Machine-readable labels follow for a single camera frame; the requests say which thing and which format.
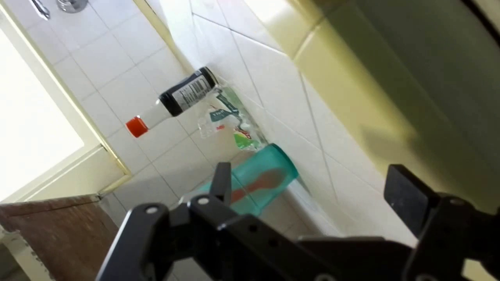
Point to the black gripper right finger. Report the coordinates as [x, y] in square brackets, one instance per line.
[408, 196]

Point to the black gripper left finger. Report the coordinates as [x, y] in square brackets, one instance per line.
[221, 184]

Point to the teal plastic cup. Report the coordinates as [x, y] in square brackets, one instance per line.
[268, 157]

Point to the orange plastic spoon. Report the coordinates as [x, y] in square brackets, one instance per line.
[268, 179]

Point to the clear plastic snack bag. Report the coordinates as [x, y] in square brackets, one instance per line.
[223, 110]

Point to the dark sauce bottle red cap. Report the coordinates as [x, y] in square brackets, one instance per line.
[174, 101]

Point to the upper wall cabinet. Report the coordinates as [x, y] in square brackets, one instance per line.
[71, 235]

